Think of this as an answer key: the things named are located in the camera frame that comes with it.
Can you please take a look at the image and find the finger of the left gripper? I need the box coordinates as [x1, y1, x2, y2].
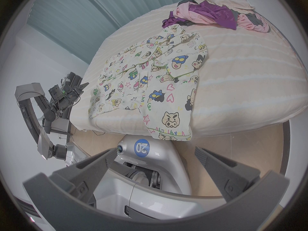
[77, 82, 89, 94]

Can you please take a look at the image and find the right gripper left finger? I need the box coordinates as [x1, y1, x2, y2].
[49, 148, 118, 205]

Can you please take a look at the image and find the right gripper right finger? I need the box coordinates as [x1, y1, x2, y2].
[194, 146, 261, 203]

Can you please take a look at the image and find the white printed pyjama top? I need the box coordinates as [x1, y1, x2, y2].
[88, 24, 208, 141]

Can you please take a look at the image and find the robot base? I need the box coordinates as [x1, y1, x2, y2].
[65, 134, 205, 221]

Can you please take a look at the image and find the pile of clothes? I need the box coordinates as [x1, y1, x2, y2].
[162, 0, 271, 34]

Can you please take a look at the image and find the black chest of drawers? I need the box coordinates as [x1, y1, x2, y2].
[65, 72, 84, 86]

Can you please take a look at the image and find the blue-green curtain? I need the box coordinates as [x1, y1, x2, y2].
[26, 0, 222, 64]

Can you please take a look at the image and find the bed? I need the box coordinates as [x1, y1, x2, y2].
[71, 0, 308, 141]

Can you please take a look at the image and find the pale pink pillow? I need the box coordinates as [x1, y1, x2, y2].
[192, 0, 255, 10]

